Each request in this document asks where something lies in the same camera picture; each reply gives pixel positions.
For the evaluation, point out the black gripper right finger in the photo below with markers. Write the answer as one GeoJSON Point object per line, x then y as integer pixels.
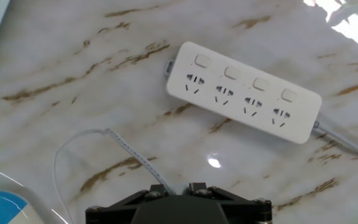
{"type": "Point", "coordinates": [200, 189]}

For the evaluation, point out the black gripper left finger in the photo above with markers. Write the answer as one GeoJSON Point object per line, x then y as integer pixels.
{"type": "Point", "coordinates": [158, 190]}

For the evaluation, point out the white power strip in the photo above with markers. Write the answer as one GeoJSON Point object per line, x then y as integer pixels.
{"type": "Point", "coordinates": [244, 102]}

